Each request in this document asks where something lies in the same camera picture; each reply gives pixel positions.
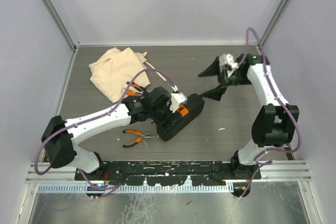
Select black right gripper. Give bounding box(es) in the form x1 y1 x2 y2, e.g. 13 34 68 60
198 56 253 101

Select small orange black screwdriver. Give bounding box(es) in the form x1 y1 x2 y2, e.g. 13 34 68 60
130 82 146 92

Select black plastic tool case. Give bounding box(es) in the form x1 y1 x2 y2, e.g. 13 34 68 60
156 93 205 141

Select large orange handle screwdriver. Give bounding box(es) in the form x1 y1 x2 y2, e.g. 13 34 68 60
127 90 143 96

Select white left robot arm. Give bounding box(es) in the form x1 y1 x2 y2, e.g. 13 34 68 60
41 87 178 180

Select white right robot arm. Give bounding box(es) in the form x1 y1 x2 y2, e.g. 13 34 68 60
198 54 299 179

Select orange black needle-nose pliers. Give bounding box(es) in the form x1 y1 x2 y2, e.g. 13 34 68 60
122 129 156 148

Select beige cloth bag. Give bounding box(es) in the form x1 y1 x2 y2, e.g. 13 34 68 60
89 47 154 103

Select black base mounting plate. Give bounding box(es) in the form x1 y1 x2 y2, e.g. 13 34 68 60
86 161 257 186

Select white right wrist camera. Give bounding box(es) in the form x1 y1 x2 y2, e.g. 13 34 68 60
219 54 238 70

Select perforated cable tray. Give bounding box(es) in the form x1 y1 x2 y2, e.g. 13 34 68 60
37 183 234 194

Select aluminium front rail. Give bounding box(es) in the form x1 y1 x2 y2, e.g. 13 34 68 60
26 161 312 183

